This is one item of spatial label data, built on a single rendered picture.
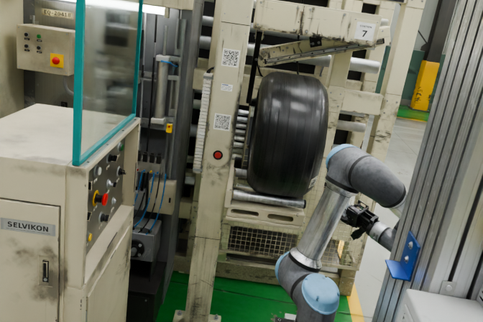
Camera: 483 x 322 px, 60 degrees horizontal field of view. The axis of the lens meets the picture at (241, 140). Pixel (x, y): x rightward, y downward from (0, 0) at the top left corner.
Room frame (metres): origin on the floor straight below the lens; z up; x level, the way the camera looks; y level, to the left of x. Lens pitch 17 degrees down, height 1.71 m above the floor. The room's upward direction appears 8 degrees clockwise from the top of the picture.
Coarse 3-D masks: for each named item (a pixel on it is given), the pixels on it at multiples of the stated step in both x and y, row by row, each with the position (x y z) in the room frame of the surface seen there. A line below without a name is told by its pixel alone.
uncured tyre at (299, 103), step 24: (264, 96) 1.77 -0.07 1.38; (288, 96) 1.75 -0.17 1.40; (312, 96) 1.77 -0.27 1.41; (264, 120) 1.69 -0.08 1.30; (288, 120) 1.68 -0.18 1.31; (312, 120) 1.69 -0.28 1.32; (264, 144) 1.66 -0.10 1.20; (288, 144) 1.65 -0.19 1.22; (312, 144) 1.66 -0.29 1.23; (264, 168) 1.66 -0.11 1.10; (288, 168) 1.66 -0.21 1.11; (312, 168) 1.66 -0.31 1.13; (264, 192) 1.77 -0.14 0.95; (288, 192) 1.73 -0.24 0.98
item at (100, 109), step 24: (96, 0) 1.11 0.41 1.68; (120, 0) 1.31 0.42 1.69; (96, 24) 1.11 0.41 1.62; (120, 24) 1.32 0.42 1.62; (96, 48) 1.12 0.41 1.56; (120, 48) 1.33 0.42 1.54; (96, 72) 1.13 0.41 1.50; (120, 72) 1.35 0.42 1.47; (96, 96) 1.14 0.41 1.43; (120, 96) 1.36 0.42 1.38; (96, 120) 1.14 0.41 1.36; (120, 120) 1.38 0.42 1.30; (96, 144) 1.15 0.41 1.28
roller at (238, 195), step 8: (240, 192) 1.79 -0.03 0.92; (248, 192) 1.79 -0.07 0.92; (248, 200) 1.78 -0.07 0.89; (256, 200) 1.78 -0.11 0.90; (264, 200) 1.78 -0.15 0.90; (272, 200) 1.78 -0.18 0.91; (280, 200) 1.78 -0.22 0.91; (288, 200) 1.79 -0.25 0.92; (296, 200) 1.79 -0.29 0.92; (304, 200) 1.80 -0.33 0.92; (304, 208) 1.79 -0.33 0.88
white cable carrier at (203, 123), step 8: (208, 80) 1.86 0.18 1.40; (208, 88) 1.86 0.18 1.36; (208, 96) 1.86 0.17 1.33; (208, 104) 1.90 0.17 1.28; (200, 112) 1.86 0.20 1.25; (200, 120) 1.86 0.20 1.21; (200, 128) 1.86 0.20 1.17; (200, 136) 1.86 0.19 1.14; (200, 144) 1.87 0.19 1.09; (200, 152) 1.86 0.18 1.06; (200, 160) 1.86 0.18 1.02; (200, 168) 1.86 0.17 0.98
